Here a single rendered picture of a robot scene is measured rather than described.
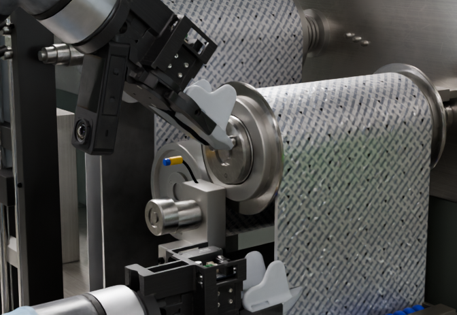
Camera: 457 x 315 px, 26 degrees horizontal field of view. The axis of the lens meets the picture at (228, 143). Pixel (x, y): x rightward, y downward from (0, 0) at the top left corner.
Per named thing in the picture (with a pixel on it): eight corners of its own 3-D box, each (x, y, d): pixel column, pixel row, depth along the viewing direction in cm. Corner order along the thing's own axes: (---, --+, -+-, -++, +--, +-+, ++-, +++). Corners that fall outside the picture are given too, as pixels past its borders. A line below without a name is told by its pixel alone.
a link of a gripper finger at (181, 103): (225, 125, 99) (164, 75, 94) (217, 138, 99) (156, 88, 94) (200, 120, 103) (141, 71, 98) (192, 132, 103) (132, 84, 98)
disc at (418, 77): (356, 169, 131) (359, 57, 128) (359, 168, 131) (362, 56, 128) (441, 192, 119) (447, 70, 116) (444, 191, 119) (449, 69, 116)
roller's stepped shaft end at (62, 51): (35, 67, 122) (33, 41, 121) (78, 63, 125) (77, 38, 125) (46, 70, 119) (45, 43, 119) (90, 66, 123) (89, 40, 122)
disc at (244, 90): (200, 199, 116) (199, 74, 113) (204, 198, 117) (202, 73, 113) (280, 228, 105) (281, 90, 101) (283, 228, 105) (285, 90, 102)
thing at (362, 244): (273, 359, 110) (275, 198, 106) (420, 311, 123) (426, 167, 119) (275, 361, 109) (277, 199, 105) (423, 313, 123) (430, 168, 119)
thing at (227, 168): (196, 137, 112) (226, 103, 106) (210, 135, 113) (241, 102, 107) (220, 196, 109) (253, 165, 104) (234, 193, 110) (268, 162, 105)
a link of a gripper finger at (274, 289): (319, 255, 106) (249, 272, 101) (317, 307, 107) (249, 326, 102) (300, 247, 108) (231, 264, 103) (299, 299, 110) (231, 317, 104)
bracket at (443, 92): (395, 98, 126) (396, 83, 125) (427, 94, 129) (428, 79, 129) (425, 104, 122) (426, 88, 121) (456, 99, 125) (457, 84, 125)
